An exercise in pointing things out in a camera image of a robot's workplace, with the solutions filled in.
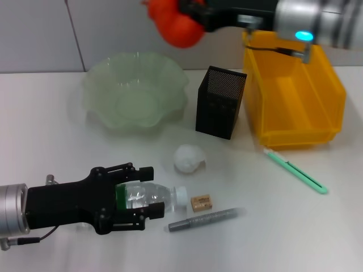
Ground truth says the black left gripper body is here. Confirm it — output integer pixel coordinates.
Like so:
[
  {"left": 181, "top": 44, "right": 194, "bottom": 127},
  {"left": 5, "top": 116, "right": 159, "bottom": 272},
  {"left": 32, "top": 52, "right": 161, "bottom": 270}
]
[{"left": 25, "top": 167, "right": 120, "bottom": 235}]

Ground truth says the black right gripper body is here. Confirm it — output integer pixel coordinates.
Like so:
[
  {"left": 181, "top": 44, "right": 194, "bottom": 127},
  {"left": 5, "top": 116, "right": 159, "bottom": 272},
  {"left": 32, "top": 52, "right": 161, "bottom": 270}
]
[{"left": 212, "top": 0, "right": 277, "bottom": 29}]

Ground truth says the clear green-label water bottle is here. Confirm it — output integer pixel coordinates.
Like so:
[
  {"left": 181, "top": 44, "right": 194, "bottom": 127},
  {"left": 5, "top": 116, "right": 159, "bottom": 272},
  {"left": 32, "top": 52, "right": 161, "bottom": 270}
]
[{"left": 75, "top": 182, "right": 188, "bottom": 231}]

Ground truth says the orange fruit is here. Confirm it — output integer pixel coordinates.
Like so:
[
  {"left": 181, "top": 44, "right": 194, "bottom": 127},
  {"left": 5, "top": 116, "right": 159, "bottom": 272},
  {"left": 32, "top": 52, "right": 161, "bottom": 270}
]
[{"left": 141, "top": 0, "right": 206, "bottom": 48}]

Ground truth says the white paper ball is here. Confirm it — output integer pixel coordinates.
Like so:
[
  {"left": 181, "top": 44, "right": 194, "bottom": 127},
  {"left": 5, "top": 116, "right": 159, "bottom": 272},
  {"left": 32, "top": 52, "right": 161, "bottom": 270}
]
[{"left": 173, "top": 143, "right": 206, "bottom": 173}]

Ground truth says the green toothbrush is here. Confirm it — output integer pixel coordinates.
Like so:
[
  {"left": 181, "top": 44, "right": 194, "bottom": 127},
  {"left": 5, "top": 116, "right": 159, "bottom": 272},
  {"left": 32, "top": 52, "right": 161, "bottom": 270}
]
[{"left": 262, "top": 147, "right": 328, "bottom": 196}]

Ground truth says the grey marker pen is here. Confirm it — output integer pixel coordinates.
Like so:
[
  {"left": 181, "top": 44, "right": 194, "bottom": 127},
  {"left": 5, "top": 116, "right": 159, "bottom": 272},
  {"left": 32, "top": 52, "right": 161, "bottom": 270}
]
[{"left": 168, "top": 207, "right": 240, "bottom": 233}]

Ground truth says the small tan eraser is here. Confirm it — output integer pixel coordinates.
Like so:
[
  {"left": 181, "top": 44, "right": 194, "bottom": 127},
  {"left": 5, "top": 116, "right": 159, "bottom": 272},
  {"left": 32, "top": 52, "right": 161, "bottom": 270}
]
[{"left": 190, "top": 194, "right": 214, "bottom": 213}]

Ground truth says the green wavy glass fruit plate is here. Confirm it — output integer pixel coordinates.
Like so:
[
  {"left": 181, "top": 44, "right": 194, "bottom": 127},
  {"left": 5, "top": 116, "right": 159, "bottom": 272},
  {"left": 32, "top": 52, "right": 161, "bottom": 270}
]
[{"left": 82, "top": 51, "right": 190, "bottom": 138}]

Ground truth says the black mesh pen holder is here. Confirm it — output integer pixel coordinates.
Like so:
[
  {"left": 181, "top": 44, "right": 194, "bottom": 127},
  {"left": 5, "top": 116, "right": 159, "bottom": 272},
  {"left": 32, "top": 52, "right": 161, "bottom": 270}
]
[{"left": 195, "top": 65, "right": 248, "bottom": 141}]

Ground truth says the yellow plastic bin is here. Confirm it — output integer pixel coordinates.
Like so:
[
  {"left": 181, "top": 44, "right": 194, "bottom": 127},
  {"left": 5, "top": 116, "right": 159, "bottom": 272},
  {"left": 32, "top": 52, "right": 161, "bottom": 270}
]
[{"left": 242, "top": 29, "right": 347, "bottom": 151}]

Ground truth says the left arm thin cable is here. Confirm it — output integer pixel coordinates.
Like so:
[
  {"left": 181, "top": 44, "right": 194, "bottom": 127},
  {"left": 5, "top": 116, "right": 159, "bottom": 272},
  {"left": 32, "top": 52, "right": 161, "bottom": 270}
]
[{"left": 0, "top": 226, "right": 57, "bottom": 252}]

